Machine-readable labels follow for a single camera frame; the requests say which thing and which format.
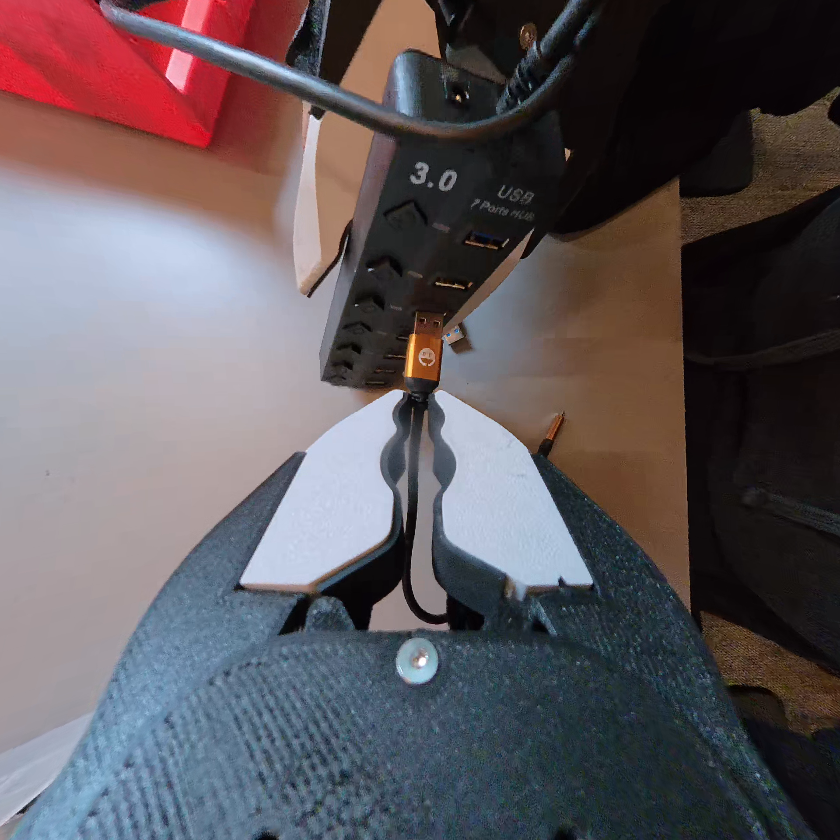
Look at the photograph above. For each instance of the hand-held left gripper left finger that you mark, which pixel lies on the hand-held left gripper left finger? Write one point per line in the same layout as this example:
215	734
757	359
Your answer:
328	499

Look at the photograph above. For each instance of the black usb hub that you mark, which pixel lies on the black usb hub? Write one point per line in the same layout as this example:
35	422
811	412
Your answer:
426	216

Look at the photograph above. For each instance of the red plastic bin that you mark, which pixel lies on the red plastic bin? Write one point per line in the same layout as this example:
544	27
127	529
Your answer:
118	59

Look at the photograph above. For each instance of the blue usb plug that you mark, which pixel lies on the blue usb plug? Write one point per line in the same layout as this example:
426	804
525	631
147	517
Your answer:
456	338

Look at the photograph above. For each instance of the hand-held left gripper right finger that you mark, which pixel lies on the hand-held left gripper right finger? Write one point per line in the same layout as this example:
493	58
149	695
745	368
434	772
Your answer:
505	505

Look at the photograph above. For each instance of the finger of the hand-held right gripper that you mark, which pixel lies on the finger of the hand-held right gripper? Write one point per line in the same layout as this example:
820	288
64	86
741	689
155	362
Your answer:
307	223
515	262

